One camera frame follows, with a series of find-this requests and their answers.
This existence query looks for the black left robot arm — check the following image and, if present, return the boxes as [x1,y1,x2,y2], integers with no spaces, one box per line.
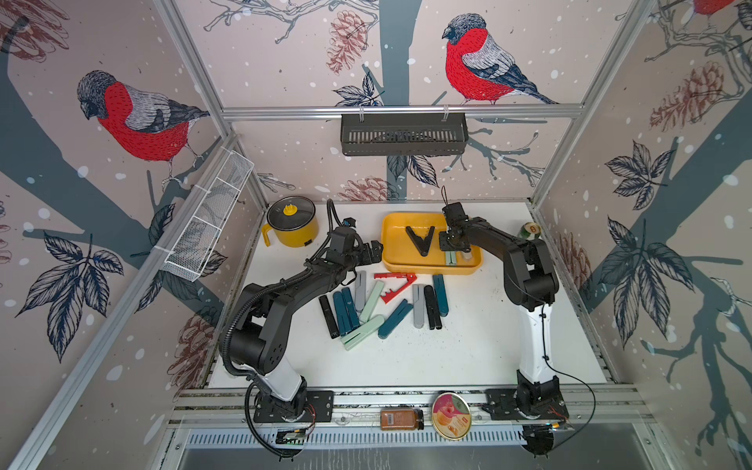
[219,226,384,421]

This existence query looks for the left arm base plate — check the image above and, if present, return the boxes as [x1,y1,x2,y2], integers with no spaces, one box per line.
[251,391,334,424]

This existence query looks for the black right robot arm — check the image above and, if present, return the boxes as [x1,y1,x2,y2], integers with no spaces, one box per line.
[440,203,560,418]

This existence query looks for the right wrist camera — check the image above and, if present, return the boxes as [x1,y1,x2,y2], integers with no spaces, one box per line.
[443,202,469,227]

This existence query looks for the dark teal angled pruning pliers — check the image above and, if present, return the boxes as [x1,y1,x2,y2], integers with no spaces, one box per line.
[377,299,413,340]

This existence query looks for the green white small bottle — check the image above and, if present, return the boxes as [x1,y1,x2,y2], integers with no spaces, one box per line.
[517,221,542,241]

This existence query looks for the yellow plastic storage box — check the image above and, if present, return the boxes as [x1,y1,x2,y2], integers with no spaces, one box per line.
[381,213,483,275]

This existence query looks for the grey middle pruning pliers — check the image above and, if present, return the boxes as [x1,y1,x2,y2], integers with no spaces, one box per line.
[412,284,426,329]

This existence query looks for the white wire mesh shelf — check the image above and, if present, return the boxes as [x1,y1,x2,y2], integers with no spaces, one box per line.
[161,147,254,282]

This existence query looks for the brown rectangular box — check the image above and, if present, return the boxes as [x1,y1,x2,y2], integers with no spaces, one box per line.
[380,409,425,431]

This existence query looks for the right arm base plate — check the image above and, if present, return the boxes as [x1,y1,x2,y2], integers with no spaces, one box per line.
[481,388,570,421]

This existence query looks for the black hanging wall basket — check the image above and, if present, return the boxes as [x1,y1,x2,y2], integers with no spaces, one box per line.
[340,113,469,157]

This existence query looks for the red open pruning pliers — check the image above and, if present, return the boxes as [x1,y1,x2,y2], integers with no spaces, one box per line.
[373,271,418,305]

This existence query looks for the grey pruning pliers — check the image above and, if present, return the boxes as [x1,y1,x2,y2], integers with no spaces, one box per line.
[412,284,426,329]
[354,270,367,315]

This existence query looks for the round pink tin lid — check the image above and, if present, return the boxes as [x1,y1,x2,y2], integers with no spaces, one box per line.
[431,392,472,441]

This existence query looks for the yellow electric cooking pot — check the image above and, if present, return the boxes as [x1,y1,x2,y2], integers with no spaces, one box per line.
[262,196,319,248]

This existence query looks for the grey left pruning pliers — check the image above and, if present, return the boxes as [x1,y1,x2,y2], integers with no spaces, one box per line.
[354,270,367,315]

